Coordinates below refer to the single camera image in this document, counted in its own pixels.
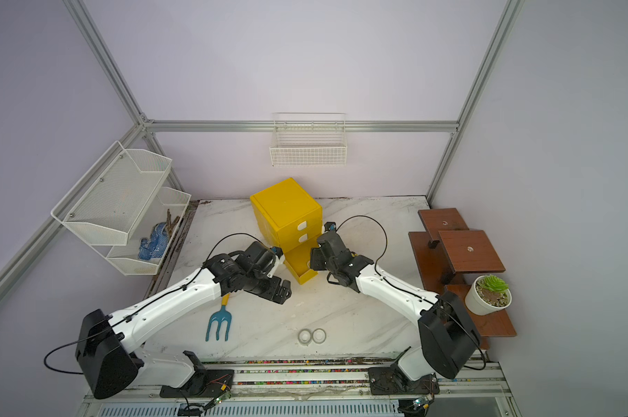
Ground yellow bottom drawer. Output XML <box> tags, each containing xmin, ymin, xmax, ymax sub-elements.
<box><xmin>284</xmin><ymin>244</ymin><xmax>318</xmax><ymax>285</ymax></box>

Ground blue cloth item on shelf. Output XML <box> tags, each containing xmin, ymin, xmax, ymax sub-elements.
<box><xmin>138</xmin><ymin>222</ymin><xmax>169</xmax><ymax>261</ymax></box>

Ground white mesh two-tier wall shelf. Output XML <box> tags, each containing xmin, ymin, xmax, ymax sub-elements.
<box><xmin>51</xmin><ymin>142</ymin><xmax>191</xmax><ymax>276</ymax></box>

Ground white wire wall basket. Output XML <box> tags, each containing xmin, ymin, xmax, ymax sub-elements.
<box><xmin>269</xmin><ymin>112</ymin><xmax>348</xmax><ymax>167</ymax></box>

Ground teal garden fork yellow handle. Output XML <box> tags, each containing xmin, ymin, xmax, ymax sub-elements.
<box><xmin>206</xmin><ymin>294</ymin><xmax>232</xmax><ymax>342</ymax></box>

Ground white tape roll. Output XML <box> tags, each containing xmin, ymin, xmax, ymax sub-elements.
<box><xmin>298</xmin><ymin>328</ymin><xmax>313</xmax><ymax>346</ymax></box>
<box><xmin>312</xmin><ymin>328</ymin><xmax>327</xmax><ymax>344</ymax></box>

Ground potted succulent white pot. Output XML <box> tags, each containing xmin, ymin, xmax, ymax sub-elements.
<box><xmin>464</xmin><ymin>275</ymin><xmax>513</xmax><ymax>316</ymax></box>

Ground brown wooden stepped shelf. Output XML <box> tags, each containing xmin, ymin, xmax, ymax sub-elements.
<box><xmin>409</xmin><ymin>208</ymin><xmax>517</xmax><ymax>349</ymax></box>

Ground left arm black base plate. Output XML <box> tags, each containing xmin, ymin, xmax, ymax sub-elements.
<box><xmin>159</xmin><ymin>369</ymin><xmax>235</xmax><ymax>399</ymax></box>

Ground brown pruning tool on shelf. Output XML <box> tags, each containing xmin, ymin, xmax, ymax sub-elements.
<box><xmin>164</xmin><ymin>210</ymin><xmax>180</xmax><ymax>238</ymax></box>

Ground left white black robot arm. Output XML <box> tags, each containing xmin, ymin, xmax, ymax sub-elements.
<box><xmin>74</xmin><ymin>242</ymin><xmax>291</xmax><ymax>400</ymax></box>

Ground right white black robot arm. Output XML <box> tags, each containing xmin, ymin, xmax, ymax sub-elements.
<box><xmin>310</xmin><ymin>230</ymin><xmax>481</xmax><ymax>382</ymax></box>

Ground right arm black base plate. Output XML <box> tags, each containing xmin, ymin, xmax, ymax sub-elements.
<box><xmin>368</xmin><ymin>368</ymin><xmax>440</xmax><ymax>395</ymax></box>

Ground yellow plastic drawer cabinet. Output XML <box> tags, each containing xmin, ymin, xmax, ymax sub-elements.
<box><xmin>250</xmin><ymin>178</ymin><xmax>323</xmax><ymax>253</ymax></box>

